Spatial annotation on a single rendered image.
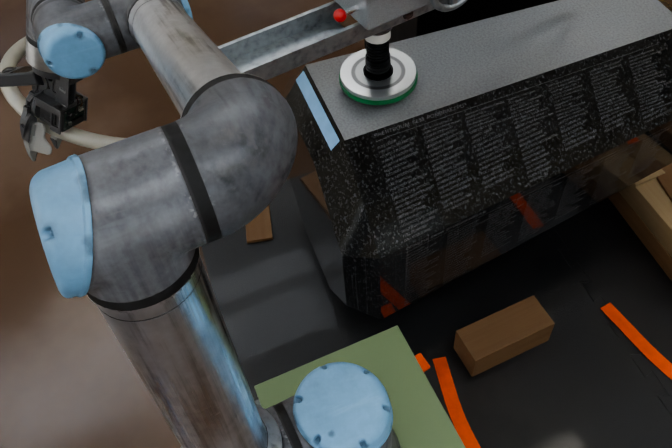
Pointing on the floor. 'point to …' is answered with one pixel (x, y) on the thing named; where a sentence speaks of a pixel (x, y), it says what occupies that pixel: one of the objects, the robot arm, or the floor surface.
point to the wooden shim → (260, 227)
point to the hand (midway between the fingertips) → (42, 147)
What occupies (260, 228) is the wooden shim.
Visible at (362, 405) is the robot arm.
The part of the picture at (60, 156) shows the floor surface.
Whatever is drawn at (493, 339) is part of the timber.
